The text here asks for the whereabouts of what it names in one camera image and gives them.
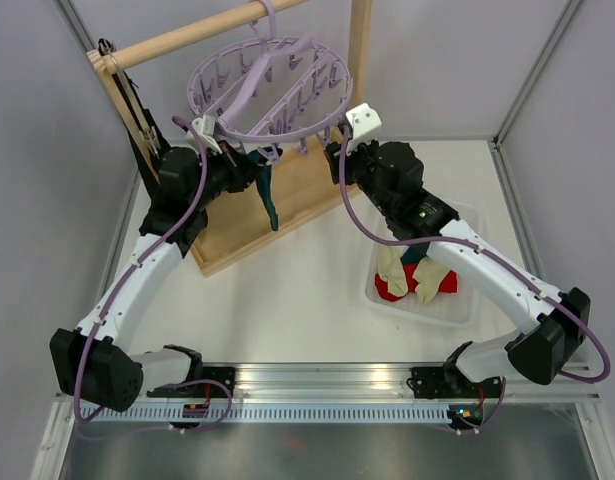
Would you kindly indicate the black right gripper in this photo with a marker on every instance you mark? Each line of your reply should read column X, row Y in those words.
column 362, row 148

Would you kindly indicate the wooden rack base tray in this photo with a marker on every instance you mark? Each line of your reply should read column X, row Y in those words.
column 238, row 223

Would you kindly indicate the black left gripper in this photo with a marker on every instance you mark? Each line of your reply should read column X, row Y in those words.
column 240, row 168

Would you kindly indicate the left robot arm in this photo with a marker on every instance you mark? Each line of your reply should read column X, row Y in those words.
column 91, row 361

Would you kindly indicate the wooden rack left post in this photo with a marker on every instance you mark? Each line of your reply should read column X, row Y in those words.
column 105, row 70

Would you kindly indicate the wooden rack right post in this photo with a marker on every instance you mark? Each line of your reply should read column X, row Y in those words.
column 358, row 44

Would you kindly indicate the black shorts on hanger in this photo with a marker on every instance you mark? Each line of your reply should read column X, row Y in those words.
column 148, row 164

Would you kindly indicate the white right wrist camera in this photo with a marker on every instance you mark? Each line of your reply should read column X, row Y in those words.
column 363, row 125

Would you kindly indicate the white plastic basket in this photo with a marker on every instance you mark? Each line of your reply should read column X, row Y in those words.
column 457, row 311

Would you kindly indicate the aluminium mounting rail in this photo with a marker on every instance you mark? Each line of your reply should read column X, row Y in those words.
column 374, row 382

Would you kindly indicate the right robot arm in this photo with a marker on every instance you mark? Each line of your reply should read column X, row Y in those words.
column 549, row 323

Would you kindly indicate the cream sock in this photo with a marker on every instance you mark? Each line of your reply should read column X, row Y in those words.
column 391, row 271
column 429, row 275

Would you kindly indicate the purple round clip hanger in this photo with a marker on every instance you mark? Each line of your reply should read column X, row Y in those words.
column 272, row 91

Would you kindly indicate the red sock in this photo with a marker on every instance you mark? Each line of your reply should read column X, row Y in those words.
column 449, row 285

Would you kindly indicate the green christmas sock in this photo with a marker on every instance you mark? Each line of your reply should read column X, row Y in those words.
column 263, row 182

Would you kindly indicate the white slotted cable duct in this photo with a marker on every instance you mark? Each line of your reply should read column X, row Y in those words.
column 310, row 413

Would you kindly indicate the wooden rack top rod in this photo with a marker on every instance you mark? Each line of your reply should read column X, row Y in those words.
column 182, row 37

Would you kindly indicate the cream sock right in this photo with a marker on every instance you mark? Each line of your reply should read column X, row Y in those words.
column 429, row 275

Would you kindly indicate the wooden rack post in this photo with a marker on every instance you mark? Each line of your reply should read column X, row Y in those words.
column 105, row 70
column 358, row 44

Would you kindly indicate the cream sock left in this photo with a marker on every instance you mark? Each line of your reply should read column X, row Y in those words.
column 391, row 271

